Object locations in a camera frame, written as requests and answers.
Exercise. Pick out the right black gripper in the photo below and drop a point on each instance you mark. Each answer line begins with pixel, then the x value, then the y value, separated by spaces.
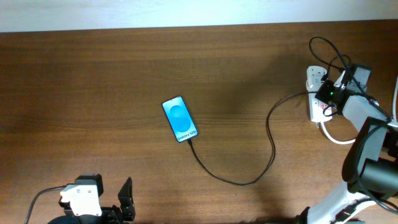
pixel 325 94

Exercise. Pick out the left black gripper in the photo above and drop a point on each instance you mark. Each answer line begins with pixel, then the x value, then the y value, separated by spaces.
pixel 124 196

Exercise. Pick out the white USB wall charger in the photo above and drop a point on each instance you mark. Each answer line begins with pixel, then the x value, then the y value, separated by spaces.
pixel 313 84

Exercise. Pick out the blue screen Galaxy smartphone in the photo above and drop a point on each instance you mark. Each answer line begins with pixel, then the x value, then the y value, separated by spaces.
pixel 179 119

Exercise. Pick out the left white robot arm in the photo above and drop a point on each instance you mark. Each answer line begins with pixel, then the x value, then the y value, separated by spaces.
pixel 66 220

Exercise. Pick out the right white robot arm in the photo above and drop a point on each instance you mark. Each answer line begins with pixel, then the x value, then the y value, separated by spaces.
pixel 370 169

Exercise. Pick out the white power strip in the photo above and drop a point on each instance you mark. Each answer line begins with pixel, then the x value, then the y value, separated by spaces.
pixel 315 105

